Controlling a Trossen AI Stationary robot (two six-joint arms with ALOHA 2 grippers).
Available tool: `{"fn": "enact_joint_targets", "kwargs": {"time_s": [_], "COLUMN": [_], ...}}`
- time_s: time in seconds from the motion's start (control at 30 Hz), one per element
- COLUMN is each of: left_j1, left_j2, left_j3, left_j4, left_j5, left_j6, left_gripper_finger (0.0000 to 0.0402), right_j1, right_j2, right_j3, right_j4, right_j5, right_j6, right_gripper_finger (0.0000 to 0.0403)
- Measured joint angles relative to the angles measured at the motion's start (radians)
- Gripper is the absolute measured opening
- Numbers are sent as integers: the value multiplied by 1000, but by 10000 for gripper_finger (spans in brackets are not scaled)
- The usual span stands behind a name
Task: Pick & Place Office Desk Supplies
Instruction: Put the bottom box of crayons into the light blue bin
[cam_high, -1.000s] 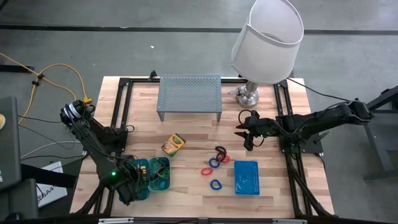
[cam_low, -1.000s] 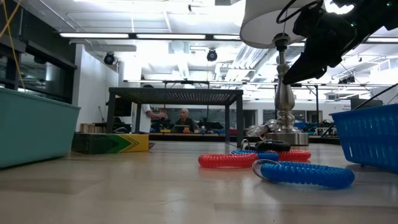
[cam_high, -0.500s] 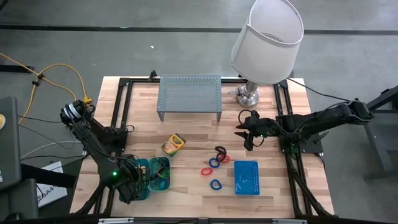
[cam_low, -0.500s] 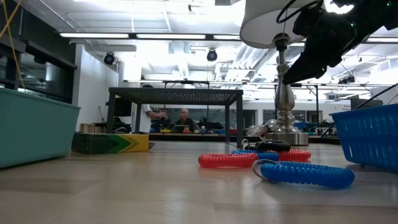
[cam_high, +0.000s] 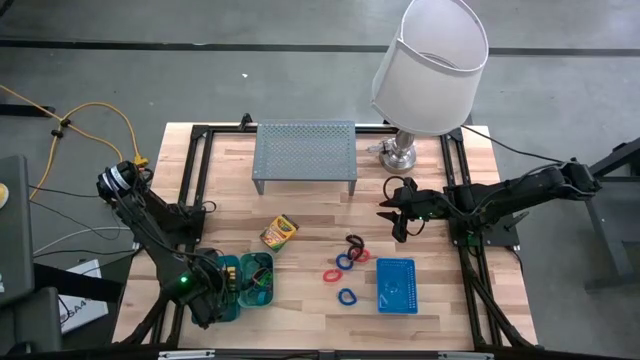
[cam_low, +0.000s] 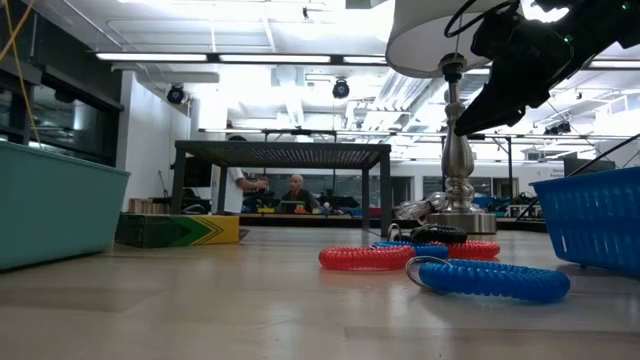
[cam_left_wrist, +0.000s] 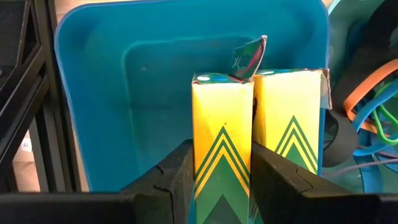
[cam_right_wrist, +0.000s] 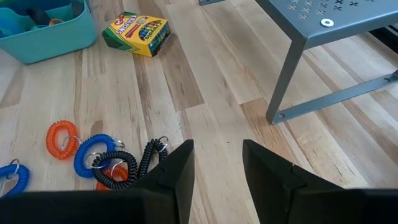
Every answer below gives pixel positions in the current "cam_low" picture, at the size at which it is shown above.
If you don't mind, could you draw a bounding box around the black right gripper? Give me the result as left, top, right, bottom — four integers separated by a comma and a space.
452, 9, 576, 138

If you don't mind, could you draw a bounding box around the green yellow crayon box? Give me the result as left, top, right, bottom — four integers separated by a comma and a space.
114, 213, 241, 249

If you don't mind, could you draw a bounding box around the light teal plastic container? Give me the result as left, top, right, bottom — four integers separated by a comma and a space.
0, 140, 131, 271

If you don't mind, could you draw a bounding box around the white shade silver table lamp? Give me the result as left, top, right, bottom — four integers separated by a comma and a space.
384, 0, 526, 235

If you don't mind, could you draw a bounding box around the black computer monitor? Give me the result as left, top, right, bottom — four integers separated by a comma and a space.
563, 157, 617, 177

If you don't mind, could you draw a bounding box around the clear glass light bulb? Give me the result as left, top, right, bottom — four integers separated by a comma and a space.
397, 191, 450, 222

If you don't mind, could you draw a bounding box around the blue perforated plastic basket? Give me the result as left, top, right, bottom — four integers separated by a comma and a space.
529, 166, 640, 279

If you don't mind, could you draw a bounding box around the person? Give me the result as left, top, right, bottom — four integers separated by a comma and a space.
225, 134, 271, 215
279, 173, 321, 214

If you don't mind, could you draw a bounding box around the grey perforated metal shelf riser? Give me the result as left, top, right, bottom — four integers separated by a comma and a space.
169, 139, 393, 237

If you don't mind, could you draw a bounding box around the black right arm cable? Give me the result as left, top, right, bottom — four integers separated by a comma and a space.
514, 132, 640, 221

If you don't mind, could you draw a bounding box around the black coil wrist keychain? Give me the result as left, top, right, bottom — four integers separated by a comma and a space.
387, 222, 469, 245

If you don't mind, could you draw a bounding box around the red coil wrist keychain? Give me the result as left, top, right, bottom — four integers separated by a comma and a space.
318, 244, 417, 272
439, 239, 501, 260

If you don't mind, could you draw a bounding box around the blue coil wrist keychain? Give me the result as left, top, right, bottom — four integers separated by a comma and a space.
405, 255, 572, 304
370, 240, 450, 260

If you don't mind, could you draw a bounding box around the black aluminium table frame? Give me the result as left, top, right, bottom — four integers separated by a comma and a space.
119, 213, 549, 234

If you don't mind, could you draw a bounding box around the yellow hanging cable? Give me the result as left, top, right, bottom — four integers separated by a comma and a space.
0, 0, 41, 146

